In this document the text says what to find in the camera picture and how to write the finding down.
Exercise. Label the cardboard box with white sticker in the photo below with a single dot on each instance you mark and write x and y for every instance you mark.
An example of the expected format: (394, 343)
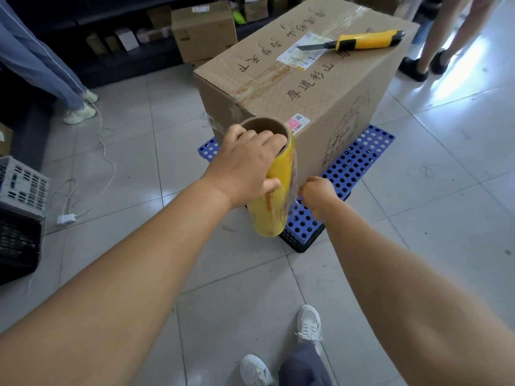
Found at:
(5, 140)

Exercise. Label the yellow stretch film roll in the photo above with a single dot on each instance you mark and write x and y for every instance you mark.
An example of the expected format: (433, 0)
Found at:
(271, 213)

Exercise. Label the green plastic packet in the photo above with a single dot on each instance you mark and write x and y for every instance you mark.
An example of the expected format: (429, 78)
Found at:
(239, 18)

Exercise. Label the white power adapter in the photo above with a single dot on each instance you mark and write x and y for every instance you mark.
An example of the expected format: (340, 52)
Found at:
(66, 219)

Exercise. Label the blue perforated plastic pallet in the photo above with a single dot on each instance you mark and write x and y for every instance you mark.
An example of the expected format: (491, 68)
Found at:
(354, 164)

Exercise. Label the person's left forearm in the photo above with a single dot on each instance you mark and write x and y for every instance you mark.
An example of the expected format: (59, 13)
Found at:
(100, 301)

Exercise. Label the white plastic basket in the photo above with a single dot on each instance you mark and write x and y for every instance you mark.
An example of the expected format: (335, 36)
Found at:
(24, 188)

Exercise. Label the yellow black utility knife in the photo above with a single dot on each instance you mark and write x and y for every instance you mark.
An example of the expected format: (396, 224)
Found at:
(366, 40)

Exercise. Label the person's left shoe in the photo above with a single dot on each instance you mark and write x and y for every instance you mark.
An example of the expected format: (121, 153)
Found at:
(253, 371)

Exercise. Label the person's shoe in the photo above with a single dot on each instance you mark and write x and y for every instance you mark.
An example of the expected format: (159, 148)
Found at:
(309, 321)
(253, 371)

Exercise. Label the cardboard box with white label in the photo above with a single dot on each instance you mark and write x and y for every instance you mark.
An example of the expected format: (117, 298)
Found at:
(205, 36)

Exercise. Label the person's right forearm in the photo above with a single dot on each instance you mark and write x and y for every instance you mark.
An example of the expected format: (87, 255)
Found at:
(402, 301)

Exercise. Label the person's left hand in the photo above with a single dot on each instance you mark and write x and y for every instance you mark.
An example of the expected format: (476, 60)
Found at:
(237, 168)

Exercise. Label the person's grey trousers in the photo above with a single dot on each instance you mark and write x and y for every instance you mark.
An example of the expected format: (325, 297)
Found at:
(301, 365)

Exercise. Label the person's right hand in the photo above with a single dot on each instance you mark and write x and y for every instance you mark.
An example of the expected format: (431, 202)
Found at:
(320, 196)

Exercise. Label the large brown cardboard box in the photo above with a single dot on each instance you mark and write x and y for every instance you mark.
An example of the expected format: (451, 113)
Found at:
(281, 88)

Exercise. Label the person's right shoe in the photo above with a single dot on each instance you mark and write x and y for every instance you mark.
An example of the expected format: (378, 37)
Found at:
(309, 321)

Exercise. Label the small white box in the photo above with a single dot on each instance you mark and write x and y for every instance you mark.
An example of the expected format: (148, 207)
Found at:
(126, 39)

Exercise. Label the black plastic crate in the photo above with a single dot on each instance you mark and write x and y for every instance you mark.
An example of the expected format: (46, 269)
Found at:
(20, 249)
(301, 245)

